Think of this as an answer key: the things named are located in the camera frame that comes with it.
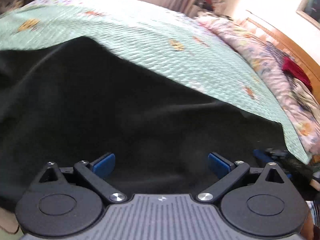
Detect floral duvet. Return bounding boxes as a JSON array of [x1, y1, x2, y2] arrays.
[[195, 14, 320, 155]]

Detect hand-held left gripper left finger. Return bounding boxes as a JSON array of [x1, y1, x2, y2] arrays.
[[37, 152, 128, 204]]

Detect black pants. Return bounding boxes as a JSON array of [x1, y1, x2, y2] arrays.
[[0, 36, 290, 213]]

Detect framed wall picture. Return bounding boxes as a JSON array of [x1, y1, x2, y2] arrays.
[[296, 0, 320, 28]]

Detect wooden headboard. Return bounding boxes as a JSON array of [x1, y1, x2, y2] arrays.
[[246, 10, 320, 73]]

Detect red cloth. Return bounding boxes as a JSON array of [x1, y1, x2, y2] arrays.
[[282, 56, 313, 90]]

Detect pile of bags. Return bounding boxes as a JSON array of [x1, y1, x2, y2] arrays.
[[195, 0, 225, 14]]

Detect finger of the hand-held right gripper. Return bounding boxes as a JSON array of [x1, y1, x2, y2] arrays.
[[253, 149, 292, 179]]

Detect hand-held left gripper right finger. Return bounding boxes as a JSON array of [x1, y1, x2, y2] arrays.
[[196, 152, 292, 203]]

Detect green quilted bedspread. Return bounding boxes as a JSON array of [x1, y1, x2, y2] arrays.
[[0, 0, 312, 165]]

